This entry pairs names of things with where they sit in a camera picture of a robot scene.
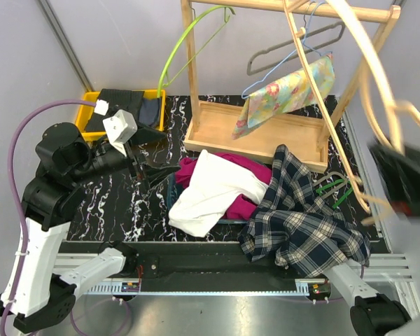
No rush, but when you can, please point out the navy plaid garment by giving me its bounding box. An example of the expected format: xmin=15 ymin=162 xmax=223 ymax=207
xmin=238 ymin=144 xmax=371 ymax=278

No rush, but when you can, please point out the magenta pleated skirt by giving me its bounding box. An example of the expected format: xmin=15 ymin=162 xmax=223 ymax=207
xmin=175 ymin=152 xmax=272 ymax=221

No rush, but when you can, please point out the grey hanger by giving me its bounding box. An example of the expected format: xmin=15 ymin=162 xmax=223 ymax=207
xmin=313 ymin=171 xmax=349 ymax=197
xmin=246 ymin=20 xmax=347 ymax=76

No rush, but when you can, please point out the yellow plastic tray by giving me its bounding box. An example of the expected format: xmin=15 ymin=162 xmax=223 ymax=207
xmin=75 ymin=89 xmax=166 ymax=142

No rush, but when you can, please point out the pastel patterned garment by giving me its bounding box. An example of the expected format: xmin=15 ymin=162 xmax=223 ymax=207
xmin=232 ymin=53 xmax=335 ymax=139

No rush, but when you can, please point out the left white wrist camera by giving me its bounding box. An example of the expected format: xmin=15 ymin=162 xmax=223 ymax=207
xmin=94 ymin=99 xmax=138 ymax=157

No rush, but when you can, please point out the wooden clothes rack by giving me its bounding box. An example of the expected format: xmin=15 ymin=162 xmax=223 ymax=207
xmin=181 ymin=1 xmax=401 ymax=173

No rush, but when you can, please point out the green velvet hanger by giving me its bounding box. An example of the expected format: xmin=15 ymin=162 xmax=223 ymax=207
xmin=316 ymin=178 xmax=353 ymax=209

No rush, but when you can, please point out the white garment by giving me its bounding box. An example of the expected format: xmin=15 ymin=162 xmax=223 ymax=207
xmin=169 ymin=150 xmax=269 ymax=238

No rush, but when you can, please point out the lime green hanger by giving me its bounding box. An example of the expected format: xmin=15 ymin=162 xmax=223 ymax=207
xmin=157 ymin=5 xmax=237 ymax=99

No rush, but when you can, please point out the black folded cloth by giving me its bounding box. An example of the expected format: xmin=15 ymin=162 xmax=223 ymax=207
xmin=96 ymin=89 xmax=161 ymax=128

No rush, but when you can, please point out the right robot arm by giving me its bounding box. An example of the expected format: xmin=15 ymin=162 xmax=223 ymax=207
xmin=303 ymin=142 xmax=420 ymax=335

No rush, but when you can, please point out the wooden hanger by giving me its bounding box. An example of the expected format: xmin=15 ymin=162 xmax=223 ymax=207
xmin=281 ymin=0 xmax=420 ymax=225

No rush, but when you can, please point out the blue wire hanger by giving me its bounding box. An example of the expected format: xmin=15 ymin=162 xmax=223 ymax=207
xmin=241 ymin=21 xmax=344 ymax=99

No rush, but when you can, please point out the blue transparent basket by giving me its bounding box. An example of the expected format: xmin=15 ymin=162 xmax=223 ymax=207
xmin=166 ymin=174 xmax=247 ymax=225

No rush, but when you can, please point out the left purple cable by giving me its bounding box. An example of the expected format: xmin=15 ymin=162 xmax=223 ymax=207
xmin=0 ymin=99 xmax=99 ymax=336

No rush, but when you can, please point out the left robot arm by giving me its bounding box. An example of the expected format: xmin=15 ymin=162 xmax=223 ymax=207
xmin=0 ymin=122 xmax=177 ymax=335

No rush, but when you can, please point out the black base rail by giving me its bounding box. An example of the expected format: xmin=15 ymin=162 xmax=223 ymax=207
xmin=55 ymin=241 xmax=332 ymax=293

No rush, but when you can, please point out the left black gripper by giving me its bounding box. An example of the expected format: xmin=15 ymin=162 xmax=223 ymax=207
xmin=69 ymin=118 xmax=182 ymax=188

